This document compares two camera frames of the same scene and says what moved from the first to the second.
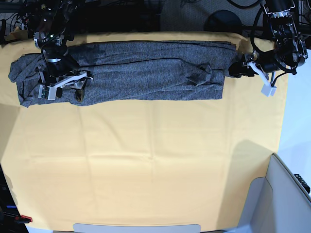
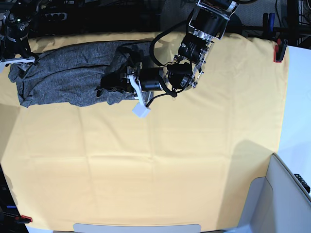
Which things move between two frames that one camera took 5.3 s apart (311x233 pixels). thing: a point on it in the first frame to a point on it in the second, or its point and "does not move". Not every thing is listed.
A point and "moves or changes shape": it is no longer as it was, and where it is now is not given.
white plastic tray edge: (81, 228) does not move
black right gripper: (267, 62) to (150, 79)
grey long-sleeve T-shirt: (130, 71) moves or changes shape
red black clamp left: (23, 219) does not move
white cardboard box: (275, 203) does not move
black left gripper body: (58, 68) to (10, 48)
